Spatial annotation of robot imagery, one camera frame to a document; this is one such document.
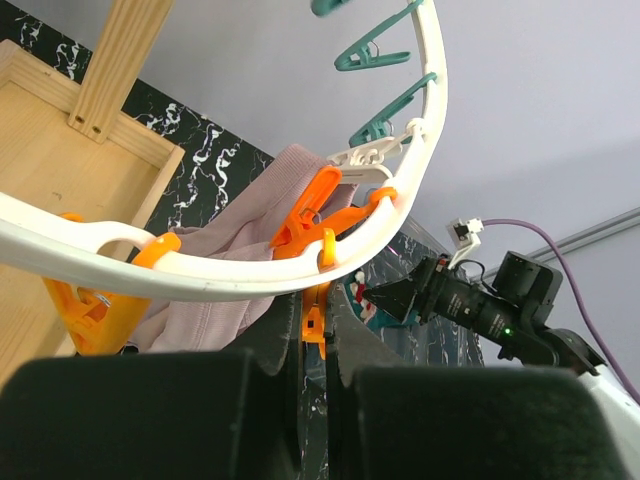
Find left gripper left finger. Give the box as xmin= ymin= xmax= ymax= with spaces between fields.
xmin=1 ymin=294 xmax=302 ymax=479

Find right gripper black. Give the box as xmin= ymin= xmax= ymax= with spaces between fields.
xmin=363 ymin=257 xmax=510 ymax=345

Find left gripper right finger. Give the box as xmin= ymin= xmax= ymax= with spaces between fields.
xmin=327 ymin=285 xmax=639 ymax=479

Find orange clothespin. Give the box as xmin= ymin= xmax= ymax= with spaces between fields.
xmin=270 ymin=166 xmax=398 ymax=267
xmin=301 ymin=282 xmax=331 ymax=360

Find green sock with reindeer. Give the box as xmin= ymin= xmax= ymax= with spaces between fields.
xmin=346 ymin=270 xmax=420 ymax=331

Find white round clip hanger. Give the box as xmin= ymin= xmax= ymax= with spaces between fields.
xmin=1 ymin=1 xmax=448 ymax=301

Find pink cloth garment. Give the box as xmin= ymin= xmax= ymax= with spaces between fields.
xmin=127 ymin=145 xmax=331 ymax=353

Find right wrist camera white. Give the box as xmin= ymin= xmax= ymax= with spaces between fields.
xmin=447 ymin=218 xmax=484 ymax=270

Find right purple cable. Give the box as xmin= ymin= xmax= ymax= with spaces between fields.
xmin=482 ymin=218 xmax=640 ymax=409

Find wooden drying rack frame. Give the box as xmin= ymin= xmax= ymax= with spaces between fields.
xmin=68 ymin=0 xmax=174 ymax=143

